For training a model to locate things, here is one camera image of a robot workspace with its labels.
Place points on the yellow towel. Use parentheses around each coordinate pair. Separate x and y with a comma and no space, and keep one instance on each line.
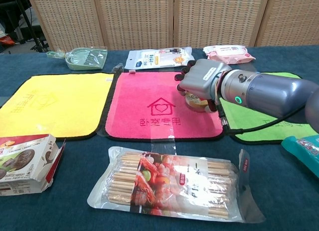
(59,104)

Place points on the black tripod stand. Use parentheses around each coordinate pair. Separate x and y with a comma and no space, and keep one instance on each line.
(28,22)

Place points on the orange bag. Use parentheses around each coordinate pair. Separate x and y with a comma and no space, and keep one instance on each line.
(6,40)

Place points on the pink wet wipes pack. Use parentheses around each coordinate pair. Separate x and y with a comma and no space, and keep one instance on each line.
(228,54)

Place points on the bagged green plastic dustpan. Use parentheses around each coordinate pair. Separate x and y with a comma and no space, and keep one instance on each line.
(84,58)

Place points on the round gold tin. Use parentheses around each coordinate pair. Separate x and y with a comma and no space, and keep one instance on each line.
(194,103)

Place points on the open cookie carton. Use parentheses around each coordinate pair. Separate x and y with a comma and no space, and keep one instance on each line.
(25,163)

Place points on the white printed pouch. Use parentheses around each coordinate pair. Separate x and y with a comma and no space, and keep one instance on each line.
(159,58)

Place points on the wooden folding screen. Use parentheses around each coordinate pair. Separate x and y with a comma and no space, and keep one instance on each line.
(159,19)

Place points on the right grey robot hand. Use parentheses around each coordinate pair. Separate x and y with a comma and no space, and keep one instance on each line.
(199,78)

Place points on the bamboo chopsticks pack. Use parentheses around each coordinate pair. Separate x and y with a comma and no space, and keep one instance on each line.
(169,183)

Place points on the pink towel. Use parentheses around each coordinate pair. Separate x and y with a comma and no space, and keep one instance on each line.
(134,96)

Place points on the teal snack bag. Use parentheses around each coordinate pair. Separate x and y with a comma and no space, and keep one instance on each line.
(304,151)

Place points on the green towel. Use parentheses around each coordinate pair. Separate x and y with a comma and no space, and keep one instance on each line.
(264,137)

